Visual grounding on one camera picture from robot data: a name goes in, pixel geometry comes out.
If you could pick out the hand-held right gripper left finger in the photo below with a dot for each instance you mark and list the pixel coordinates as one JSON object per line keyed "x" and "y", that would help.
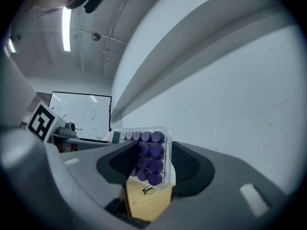
{"x": 79, "y": 174}

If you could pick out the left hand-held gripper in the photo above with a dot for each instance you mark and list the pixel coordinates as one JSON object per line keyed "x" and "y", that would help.
{"x": 42, "y": 122}

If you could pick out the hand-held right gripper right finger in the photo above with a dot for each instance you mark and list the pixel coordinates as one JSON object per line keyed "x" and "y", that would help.
{"x": 216, "y": 176}

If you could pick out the clear calculator with purple keys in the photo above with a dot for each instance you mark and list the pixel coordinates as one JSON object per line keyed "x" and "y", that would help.
{"x": 156, "y": 152}

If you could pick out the long ceiling light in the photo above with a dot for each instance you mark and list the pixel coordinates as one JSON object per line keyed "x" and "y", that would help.
{"x": 11, "y": 45}
{"x": 66, "y": 29}

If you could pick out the round ceiling dome sensor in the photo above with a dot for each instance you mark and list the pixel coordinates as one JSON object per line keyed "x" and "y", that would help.
{"x": 96, "y": 37}

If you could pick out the grey ceiling conduit pipe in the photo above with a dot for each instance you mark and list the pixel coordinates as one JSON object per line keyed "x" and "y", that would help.
{"x": 112, "y": 25}

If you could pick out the white whiteboard with black frame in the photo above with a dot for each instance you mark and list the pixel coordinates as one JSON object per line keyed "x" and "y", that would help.
{"x": 81, "y": 114}

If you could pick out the black head-worn camera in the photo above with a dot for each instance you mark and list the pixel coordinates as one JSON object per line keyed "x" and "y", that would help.
{"x": 96, "y": 1}

